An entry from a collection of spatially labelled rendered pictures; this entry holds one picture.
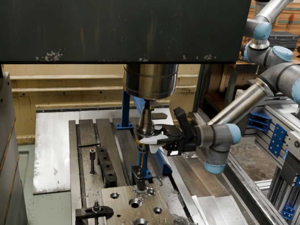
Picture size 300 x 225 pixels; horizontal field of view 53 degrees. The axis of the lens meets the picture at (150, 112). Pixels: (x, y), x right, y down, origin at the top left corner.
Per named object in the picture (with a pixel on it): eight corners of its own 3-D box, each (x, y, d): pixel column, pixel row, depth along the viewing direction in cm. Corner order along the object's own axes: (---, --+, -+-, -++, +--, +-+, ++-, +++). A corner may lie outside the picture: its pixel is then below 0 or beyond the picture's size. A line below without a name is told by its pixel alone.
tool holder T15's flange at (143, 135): (135, 127, 100) (135, 120, 99) (153, 128, 101) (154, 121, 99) (135, 137, 94) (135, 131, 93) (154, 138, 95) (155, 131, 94)
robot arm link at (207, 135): (215, 131, 100) (205, 119, 107) (202, 132, 99) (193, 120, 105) (210, 150, 103) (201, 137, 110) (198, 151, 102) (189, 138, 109)
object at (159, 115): (165, 113, 128) (165, 111, 128) (168, 119, 124) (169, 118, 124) (149, 114, 127) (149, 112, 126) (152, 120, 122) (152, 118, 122)
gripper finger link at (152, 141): (142, 158, 95) (167, 152, 99) (143, 143, 92) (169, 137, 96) (138, 153, 97) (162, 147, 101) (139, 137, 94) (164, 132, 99)
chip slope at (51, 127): (164, 135, 225) (168, 104, 213) (201, 202, 166) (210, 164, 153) (39, 143, 202) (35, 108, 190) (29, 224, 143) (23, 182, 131)
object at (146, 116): (138, 122, 98) (139, 103, 95) (152, 122, 98) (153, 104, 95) (138, 129, 94) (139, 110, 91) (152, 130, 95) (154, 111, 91)
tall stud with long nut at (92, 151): (95, 170, 139) (95, 147, 133) (95, 174, 137) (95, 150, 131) (89, 170, 138) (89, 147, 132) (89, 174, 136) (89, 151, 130)
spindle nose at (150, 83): (122, 77, 97) (124, 40, 91) (171, 80, 98) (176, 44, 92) (121, 99, 82) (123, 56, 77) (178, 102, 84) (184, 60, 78)
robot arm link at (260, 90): (277, 48, 117) (182, 129, 124) (296, 57, 108) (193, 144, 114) (289, 68, 123) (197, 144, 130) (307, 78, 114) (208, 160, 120)
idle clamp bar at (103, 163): (105, 156, 149) (106, 145, 146) (118, 191, 128) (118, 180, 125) (96, 157, 148) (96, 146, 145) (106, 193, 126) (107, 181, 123)
